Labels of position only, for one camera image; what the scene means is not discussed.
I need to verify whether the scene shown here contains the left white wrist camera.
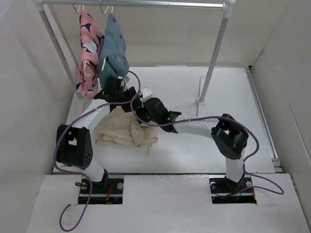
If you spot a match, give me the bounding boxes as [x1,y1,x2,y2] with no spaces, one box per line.
[123,76,130,83]

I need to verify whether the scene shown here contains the wooden hanger under denim shorts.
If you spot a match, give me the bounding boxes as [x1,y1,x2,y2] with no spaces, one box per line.
[99,0,114,71]

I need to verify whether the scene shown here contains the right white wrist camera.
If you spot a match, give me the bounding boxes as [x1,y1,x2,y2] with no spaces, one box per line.
[138,87,153,103]

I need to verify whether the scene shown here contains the beige trousers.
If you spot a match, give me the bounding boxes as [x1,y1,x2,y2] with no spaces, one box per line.
[96,106,158,148]

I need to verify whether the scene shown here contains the blue denim shorts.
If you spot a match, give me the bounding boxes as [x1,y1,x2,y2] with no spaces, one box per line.
[98,13,129,89]

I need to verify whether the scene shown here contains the purple cable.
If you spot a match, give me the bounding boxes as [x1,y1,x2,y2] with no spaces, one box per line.
[130,91,285,196]
[53,70,142,233]

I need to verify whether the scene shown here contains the wooden hanger under pink shorts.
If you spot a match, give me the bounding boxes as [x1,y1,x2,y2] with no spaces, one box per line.
[71,0,85,66]

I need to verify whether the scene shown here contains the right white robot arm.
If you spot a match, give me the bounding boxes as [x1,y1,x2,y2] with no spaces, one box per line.
[130,98,249,192]

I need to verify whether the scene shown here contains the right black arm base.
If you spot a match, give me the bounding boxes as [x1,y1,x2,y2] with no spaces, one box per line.
[209,177,257,204]

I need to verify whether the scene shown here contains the pink floral shorts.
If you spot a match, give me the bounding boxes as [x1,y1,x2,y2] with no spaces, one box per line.
[76,10,104,99]

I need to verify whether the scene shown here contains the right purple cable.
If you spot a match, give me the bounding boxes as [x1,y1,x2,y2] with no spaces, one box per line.
[130,91,285,196]

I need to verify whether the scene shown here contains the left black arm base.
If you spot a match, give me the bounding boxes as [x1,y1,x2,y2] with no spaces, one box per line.
[75,178,124,205]

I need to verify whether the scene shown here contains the metal clothes rack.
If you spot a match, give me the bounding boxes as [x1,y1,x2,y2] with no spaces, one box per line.
[33,0,236,106]

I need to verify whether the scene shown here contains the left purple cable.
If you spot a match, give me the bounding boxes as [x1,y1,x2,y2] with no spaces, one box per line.
[53,70,142,233]

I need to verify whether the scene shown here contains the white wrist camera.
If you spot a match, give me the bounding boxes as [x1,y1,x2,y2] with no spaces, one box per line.
[123,76,130,83]
[138,87,153,103]

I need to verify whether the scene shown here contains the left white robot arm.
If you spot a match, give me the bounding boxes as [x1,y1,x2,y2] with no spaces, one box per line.
[54,78,137,193]

